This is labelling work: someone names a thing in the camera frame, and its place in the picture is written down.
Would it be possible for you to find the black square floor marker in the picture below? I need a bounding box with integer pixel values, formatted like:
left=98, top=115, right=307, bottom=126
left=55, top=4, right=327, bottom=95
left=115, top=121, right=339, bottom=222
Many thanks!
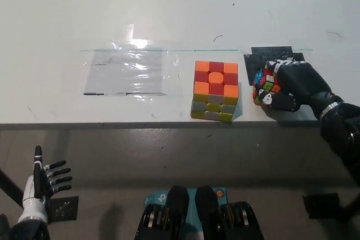
left=49, top=196, right=79, bottom=221

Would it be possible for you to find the black tape patch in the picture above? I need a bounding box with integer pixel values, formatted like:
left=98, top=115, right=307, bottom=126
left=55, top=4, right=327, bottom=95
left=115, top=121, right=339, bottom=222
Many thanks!
left=243, top=46, right=306, bottom=86

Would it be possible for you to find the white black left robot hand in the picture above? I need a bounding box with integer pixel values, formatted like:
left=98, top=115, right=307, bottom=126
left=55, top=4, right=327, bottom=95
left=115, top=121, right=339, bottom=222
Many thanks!
left=17, top=146, right=73, bottom=223

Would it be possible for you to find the clear plastic covered grey sheet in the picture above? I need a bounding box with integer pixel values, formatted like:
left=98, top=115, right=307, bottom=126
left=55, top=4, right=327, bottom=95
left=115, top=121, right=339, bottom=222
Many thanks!
left=80, top=34, right=181, bottom=100

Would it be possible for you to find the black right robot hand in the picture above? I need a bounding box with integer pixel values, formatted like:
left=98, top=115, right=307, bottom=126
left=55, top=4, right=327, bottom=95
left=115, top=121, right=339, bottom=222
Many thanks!
left=257, top=58, right=345, bottom=120

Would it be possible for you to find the small multicolour studded puzzle cube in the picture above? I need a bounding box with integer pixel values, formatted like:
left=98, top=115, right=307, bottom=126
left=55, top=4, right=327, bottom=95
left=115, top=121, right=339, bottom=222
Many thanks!
left=251, top=67, right=282, bottom=106

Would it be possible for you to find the black diagonal table leg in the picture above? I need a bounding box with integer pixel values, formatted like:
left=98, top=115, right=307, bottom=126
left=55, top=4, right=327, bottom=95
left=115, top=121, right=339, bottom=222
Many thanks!
left=0, top=168, right=25, bottom=210

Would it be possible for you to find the large orange red puzzle cube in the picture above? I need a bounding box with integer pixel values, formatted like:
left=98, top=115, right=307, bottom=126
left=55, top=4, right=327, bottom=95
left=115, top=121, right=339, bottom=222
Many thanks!
left=190, top=60, right=240, bottom=124

